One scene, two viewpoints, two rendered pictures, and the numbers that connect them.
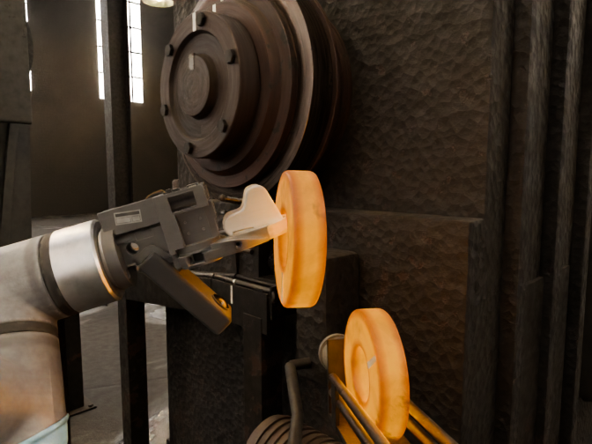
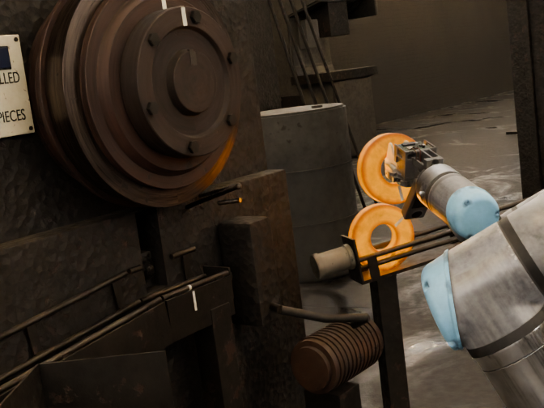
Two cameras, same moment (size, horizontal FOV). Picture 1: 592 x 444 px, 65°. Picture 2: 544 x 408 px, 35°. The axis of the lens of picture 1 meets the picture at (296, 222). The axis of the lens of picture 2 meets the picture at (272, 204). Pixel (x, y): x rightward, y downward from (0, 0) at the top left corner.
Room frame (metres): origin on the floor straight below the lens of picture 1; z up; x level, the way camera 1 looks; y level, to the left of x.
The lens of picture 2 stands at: (0.99, 1.85, 1.13)
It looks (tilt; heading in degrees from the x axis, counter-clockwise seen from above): 9 degrees down; 264
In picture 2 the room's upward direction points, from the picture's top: 7 degrees counter-clockwise
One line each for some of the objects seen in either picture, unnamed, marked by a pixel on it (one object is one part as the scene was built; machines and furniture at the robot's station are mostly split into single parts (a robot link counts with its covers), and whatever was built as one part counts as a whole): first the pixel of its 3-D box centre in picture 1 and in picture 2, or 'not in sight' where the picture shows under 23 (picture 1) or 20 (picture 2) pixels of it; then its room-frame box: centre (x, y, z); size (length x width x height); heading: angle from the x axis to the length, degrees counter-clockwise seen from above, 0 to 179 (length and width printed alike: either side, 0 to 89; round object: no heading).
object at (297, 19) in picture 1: (242, 92); (150, 87); (1.02, 0.11, 1.11); 0.47 x 0.06 x 0.47; 45
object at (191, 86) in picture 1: (203, 87); (185, 82); (0.95, 0.18, 1.11); 0.28 x 0.06 x 0.28; 45
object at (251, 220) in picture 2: (329, 314); (249, 270); (0.86, -0.06, 0.68); 0.11 x 0.08 x 0.24; 135
